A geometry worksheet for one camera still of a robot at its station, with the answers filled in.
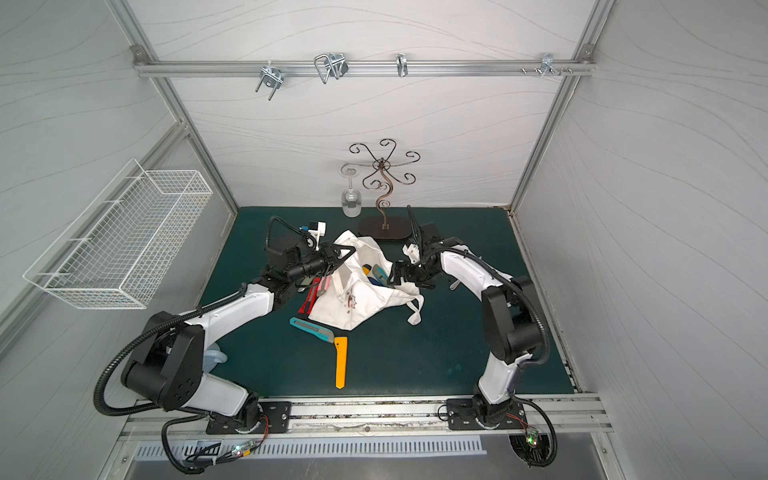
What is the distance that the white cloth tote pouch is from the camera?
80cm

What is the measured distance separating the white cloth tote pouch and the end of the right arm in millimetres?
34

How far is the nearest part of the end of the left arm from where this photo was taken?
0.66 meters

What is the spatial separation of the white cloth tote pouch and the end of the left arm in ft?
0.11

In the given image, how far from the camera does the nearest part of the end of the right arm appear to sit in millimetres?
684
